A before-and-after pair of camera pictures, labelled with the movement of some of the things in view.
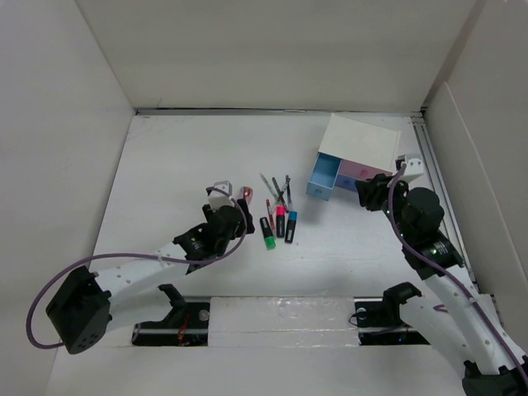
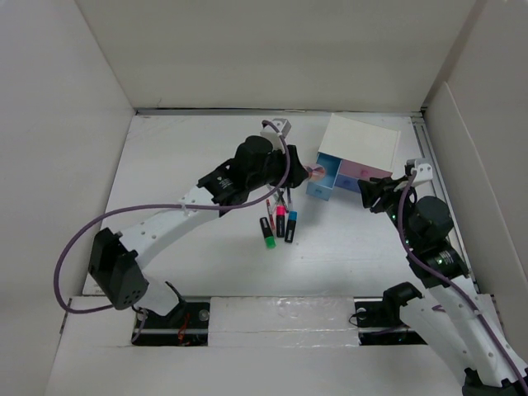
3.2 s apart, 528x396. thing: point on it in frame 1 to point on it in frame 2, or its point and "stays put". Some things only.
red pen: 271,215 stays put
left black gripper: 241,228 to 295,172
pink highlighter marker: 280,218 stays put
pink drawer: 360,171 stays put
